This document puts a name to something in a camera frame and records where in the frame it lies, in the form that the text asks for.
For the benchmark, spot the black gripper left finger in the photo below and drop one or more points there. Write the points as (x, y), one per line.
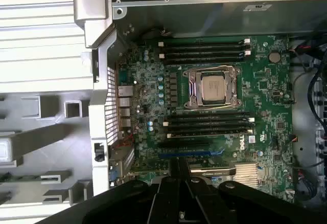
(163, 203)

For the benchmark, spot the white plastic block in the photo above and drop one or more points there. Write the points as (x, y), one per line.
(5, 149)

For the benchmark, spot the black expansion slot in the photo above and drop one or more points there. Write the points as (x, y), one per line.
(182, 144)

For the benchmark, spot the green RAM stick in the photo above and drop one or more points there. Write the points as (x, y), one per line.
(20, 178)

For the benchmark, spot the socket locking lever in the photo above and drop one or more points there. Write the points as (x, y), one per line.
(217, 108)

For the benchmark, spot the black case latch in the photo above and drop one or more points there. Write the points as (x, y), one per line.
(98, 152)

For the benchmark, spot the grey metal PC case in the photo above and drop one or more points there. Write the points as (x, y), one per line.
(178, 17)

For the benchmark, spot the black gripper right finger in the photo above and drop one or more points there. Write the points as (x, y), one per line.
(199, 203)

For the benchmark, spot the metal rear port stack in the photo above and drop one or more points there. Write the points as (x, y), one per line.
(125, 103)

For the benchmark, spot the grey plastic parts rack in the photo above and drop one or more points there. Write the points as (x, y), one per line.
(46, 137)

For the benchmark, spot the green Dell motherboard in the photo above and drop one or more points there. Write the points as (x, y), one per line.
(263, 98)

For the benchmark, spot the silver CPU in socket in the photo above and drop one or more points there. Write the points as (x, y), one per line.
(194, 86)

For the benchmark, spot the silver finned heat sink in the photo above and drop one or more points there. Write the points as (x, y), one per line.
(246, 172)

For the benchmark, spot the black RAM slot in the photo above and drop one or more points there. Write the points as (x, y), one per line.
(207, 114)
(204, 47)
(204, 60)
(204, 41)
(169, 135)
(207, 120)
(204, 54)
(207, 126)

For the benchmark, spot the round coin battery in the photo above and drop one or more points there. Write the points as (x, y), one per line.
(274, 57)

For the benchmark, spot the black graphics card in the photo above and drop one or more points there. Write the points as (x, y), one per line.
(212, 169)

